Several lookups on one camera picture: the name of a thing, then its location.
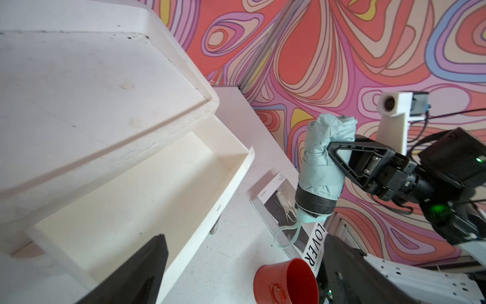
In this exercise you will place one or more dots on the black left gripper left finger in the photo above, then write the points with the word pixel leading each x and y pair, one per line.
pixel 138 280

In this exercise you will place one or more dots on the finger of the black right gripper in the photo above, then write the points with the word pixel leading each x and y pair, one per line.
pixel 361 160

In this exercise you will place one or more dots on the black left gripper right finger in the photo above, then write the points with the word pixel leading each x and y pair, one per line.
pixel 353 280

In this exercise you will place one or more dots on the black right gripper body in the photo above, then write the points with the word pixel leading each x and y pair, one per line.
pixel 389 178

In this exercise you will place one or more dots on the white top drawer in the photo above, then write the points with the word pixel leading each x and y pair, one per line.
pixel 179 192

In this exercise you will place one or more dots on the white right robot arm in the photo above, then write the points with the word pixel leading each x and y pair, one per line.
pixel 443 183

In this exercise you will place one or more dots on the white drawer cabinet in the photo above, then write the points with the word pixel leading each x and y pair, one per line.
pixel 88 90

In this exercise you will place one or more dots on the red metal bucket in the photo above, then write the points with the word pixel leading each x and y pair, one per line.
pixel 289 282

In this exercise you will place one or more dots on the white LOVER book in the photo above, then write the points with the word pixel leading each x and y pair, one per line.
pixel 293 231

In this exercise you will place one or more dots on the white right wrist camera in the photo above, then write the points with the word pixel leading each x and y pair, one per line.
pixel 398 110

